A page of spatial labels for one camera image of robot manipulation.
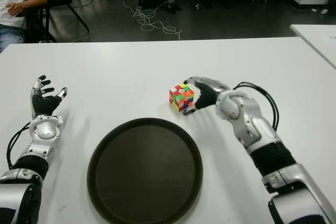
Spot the tangled white floor cable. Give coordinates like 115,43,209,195
122,0,183,40

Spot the multicolour Rubik's cube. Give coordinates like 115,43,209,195
169,83,195,112

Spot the white neighbouring table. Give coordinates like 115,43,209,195
289,24,336,69

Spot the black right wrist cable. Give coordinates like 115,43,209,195
232,81,279,132

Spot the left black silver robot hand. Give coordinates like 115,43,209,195
30,74,69,119

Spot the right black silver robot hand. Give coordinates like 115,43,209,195
183,76,233,116

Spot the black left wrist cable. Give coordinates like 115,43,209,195
6,123,34,169

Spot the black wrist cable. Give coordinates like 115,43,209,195
6,123,34,169
232,81,279,132

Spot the dark brown round plate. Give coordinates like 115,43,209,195
87,118,204,224

